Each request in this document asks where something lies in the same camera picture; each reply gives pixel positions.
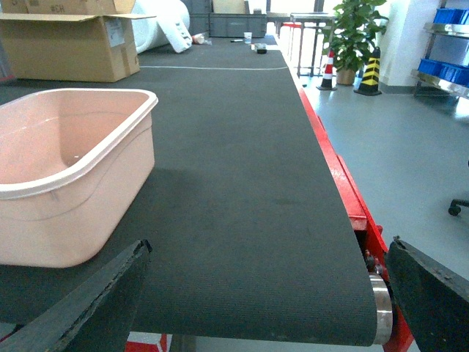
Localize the yellow black warning cone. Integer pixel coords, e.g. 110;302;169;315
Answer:
354;46;382;96

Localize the white paper cup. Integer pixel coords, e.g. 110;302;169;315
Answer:
243;32;252;45

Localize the green potted plant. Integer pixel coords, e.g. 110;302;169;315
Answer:
325;0;388;86

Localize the red white striped cone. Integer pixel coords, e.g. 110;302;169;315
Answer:
125;331;172;352

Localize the black conveyor belt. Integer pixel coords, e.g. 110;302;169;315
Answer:
1;38;377;347

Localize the red metal conveyor frame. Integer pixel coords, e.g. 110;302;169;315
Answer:
298;85;414;351

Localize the steel conveyor end roller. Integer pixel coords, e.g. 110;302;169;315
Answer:
369;273;394;345

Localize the red white traffic cone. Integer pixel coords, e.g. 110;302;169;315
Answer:
317;50;336;91

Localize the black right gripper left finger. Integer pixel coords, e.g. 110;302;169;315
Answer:
1;240;152;351

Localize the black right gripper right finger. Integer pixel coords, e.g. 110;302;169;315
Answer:
386;236;468;351

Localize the black office chair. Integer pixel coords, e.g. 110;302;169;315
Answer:
448;199;469;216

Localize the grey plastic crate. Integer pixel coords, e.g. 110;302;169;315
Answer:
183;0;267;38

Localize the small blue parts bin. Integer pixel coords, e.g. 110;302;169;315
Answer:
418;59;468;87

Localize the open cardboard box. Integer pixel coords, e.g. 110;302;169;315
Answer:
1;1;156;83

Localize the white foam roll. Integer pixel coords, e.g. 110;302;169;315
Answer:
131;1;193;54

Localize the pink plastic box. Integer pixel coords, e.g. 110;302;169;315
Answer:
1;88;158;268

